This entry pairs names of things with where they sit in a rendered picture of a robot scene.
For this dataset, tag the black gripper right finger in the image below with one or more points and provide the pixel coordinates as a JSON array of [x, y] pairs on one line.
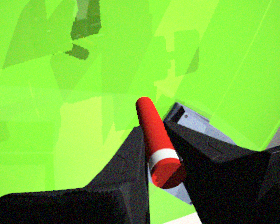
[[227, 184]]

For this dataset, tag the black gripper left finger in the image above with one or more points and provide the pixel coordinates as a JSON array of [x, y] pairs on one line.
[[118, 195]]

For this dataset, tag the red peg with white band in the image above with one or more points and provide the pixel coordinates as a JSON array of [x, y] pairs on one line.
[[165, 164]]

